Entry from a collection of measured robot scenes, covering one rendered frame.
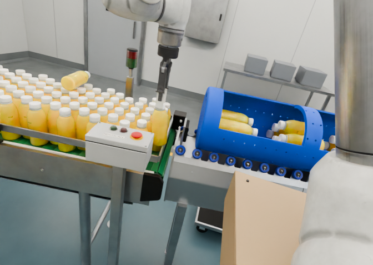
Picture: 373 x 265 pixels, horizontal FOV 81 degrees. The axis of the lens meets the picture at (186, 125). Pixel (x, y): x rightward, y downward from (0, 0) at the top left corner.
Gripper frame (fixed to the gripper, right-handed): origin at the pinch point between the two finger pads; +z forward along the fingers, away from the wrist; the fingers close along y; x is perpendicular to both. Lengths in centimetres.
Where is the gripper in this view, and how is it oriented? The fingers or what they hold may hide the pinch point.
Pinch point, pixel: (161, 98)
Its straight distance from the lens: 88.1
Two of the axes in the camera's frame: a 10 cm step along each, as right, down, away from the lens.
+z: -1.9, 8.8, 4.4
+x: -9.8, -2.1, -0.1
